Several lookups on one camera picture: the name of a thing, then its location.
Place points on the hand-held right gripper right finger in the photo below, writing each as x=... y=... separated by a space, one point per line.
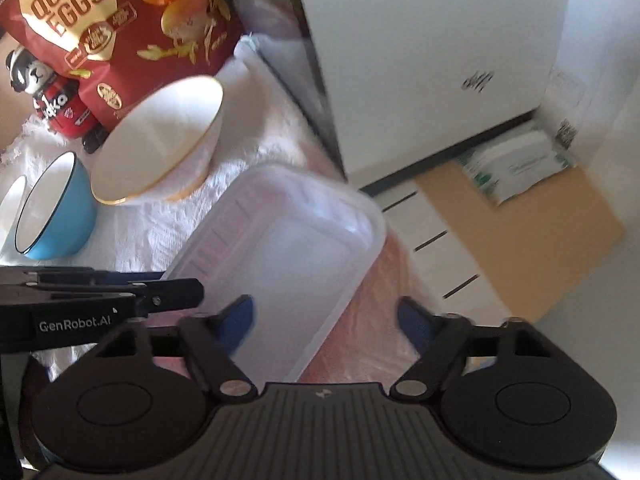
x=413 y=319

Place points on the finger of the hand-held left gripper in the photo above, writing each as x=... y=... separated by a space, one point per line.
x=90 y=276
x=175 y=294

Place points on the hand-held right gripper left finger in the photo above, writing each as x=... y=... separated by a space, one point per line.
x=240 y=321

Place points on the clear plastic container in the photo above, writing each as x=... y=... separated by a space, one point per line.
x=280 y=260

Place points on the blue bowl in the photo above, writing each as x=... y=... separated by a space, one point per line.
x=65 y=220

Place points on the white drawer unit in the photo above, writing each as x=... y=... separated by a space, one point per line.
x=440 y=240

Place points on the small white bowl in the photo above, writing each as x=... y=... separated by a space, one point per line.
x=9 y=215

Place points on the brown cardboard sheet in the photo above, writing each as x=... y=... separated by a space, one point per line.
x=540 y=240

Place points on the white bowl with gold rim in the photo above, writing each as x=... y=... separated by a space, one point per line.
x=155 y=140

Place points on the black and red toy figure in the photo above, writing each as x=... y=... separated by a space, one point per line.
x=60 y=105

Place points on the white woven cloth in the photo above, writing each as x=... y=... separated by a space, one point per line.
x=250 y=130

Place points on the white wipes packet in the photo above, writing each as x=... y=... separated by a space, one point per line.
x=520 y=162

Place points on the red snack bag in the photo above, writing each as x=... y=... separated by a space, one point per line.
x=125 y=55

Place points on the white cabinet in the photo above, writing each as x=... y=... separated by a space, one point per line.
x=425 y=50

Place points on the white shipping box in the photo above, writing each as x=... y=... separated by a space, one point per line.
x=595 y=60

